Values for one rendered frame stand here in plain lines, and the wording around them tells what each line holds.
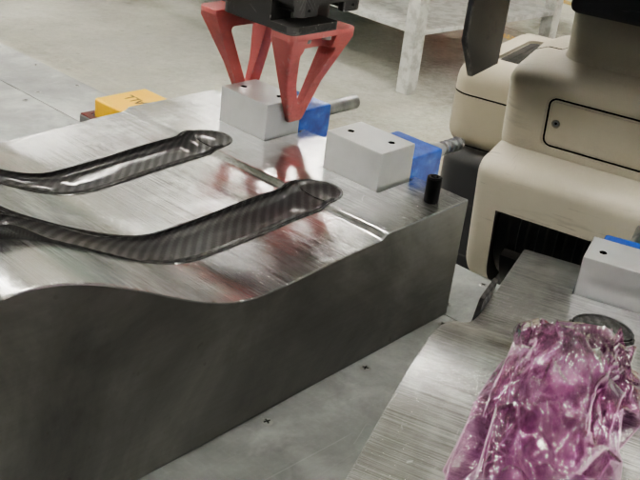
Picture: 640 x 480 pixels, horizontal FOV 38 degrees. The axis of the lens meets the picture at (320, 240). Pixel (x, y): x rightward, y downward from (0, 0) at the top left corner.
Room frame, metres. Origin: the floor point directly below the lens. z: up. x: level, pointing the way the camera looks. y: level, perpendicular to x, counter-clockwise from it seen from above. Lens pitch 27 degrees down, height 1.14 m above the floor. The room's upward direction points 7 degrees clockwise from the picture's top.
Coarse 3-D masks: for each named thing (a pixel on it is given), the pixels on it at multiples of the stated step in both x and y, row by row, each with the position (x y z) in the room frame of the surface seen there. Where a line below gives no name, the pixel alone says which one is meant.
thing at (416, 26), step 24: (360, 0) 4.08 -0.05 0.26; (384, 0) 4.14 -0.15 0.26; (408, 0) 4.19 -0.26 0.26; (432, 0) 4.26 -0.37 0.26; (456, 0) 4.32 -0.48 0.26; (552, 0) 4.35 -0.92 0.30; (408, 24) 3.68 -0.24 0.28; (432, 24) 3.80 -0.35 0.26; (456, 24) 3.85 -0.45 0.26; (552, 24) 4.35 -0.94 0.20; (408, 48) 3.66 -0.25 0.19; (408, 72) 3.65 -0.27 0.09
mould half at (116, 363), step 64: (64, 128) 0.63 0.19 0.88; (128, 128) 0.65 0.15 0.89; (192, 128) 0.65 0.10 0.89; (0, 192) 0.46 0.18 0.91; (128, 192) 0.54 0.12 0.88; (192, 192) 0.55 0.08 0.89; (256, 192) 0.56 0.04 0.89; (384, 192) 0.58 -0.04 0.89; (448, 192) 0.59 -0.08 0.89; (0, 256) 0.35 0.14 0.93; (64, 256) 0.38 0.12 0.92; (256, 256) 0.48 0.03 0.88; (320, 256) 0.48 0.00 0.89; (384, 256) 0.52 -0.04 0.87; (448, 256) 0.57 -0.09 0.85; (0, 320) 0.32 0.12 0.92; (64, 320) 0.34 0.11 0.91; (128, 320) 0.37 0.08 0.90; (192, 320) 0.40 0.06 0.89; (256, 320) 0.43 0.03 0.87; (320, 320) 0.47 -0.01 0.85; (384, 320) 0.52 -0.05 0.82; (0, 384) 0.32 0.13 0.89; (64, 384) 0.34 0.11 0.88; (128, 384) 0.37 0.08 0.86; (192, 384) 0.40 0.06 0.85; (256, 384) 0.44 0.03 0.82; (0, 448) 0.32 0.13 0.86; (64, 448) 0.34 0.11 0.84; (128, 448) 0.37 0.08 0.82; (192, 448) 0.40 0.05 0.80
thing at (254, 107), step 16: (256, 80) 0.70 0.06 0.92; (224, 96) 0.67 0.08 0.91; (240, 96) 0.66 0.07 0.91; (256, 96) 0.66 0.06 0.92; (272, 96) 0.67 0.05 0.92; (352, 96) 0.76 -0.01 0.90; (224, 112) 0.67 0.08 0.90; (240, 112) 0.66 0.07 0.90; (256, 112) 0.65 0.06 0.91; (272, 112) 0.65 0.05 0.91; (320, 112) 0.70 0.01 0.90; (336, 112) 0.74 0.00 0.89; (240, 128) 0.66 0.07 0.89; (256, 128) 0.65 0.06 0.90; (272, 128) 0.65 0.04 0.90; (288, 128) 0.66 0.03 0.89; (304, 128) 0.68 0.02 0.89; (320, 128) 0.70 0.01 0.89
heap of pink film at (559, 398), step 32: (544, 320) 0.40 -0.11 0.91; (512, 352) 0.35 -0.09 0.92; (544, 352) 0.34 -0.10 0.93; (576, 352) 0.35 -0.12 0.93; (608, 352) 0.36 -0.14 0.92; (512, 384) 0.33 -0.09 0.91; (544, 384) 0.33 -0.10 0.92; (576, 384) 0.33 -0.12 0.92; (608, 384) 0.34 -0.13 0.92; (480, 416) 0.33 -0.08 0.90; (512, 416) 0.31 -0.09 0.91; (544, 416) 0.31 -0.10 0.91; (576, 416) 0.32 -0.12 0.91; (608, 416) 0.33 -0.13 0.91; (480, 448) 0.31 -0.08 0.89; (512, 448) 0.30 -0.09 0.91; (544, 448) 0.30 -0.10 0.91; (576, 448) 0.31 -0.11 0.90; (608, 448) 0.31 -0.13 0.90
